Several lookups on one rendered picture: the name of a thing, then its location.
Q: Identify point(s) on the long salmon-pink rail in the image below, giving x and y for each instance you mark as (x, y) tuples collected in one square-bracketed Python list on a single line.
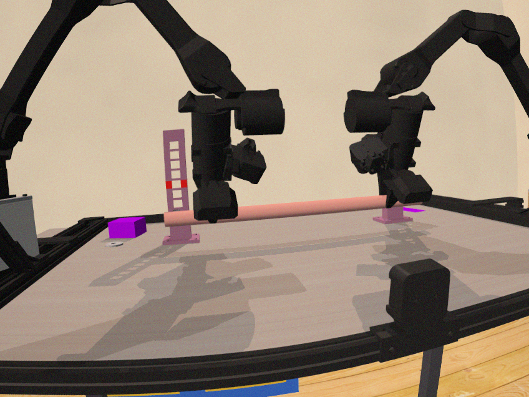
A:
[(283, 210)]

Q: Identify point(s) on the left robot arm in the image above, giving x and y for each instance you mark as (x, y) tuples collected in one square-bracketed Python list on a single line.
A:
[(207, 67)]

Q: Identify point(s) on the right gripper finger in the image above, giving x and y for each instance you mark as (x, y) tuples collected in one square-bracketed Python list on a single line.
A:
[(391, 198), (383, 175)]

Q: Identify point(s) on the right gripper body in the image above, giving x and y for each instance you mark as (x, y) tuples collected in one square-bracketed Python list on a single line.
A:
[(407, 186)]

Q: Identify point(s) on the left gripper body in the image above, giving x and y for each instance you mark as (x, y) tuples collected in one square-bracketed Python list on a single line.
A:
[(217, 202)]

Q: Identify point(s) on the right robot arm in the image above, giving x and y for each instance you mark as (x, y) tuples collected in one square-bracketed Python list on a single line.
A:
[(373, 111)]

